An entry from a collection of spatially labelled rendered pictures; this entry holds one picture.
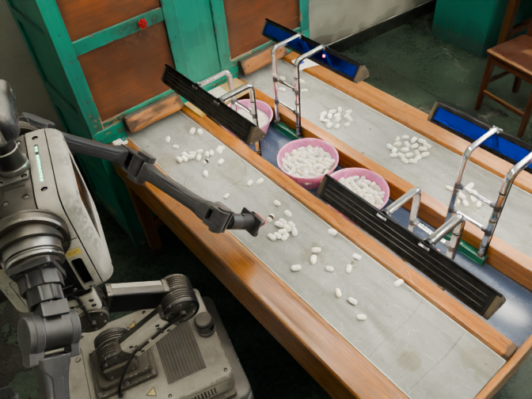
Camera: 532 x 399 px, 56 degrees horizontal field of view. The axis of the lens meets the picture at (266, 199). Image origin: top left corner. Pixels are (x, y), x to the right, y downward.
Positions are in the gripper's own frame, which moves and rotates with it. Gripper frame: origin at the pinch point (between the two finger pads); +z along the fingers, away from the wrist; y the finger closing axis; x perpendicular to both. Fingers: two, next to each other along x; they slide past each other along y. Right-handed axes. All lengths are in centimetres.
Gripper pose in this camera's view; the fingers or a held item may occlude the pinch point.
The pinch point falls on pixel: (265, 222)
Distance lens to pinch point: 184.4
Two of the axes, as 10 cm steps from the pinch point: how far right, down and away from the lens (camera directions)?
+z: 6.4, 0.5, 7.6
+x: -4.2, 8.6, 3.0
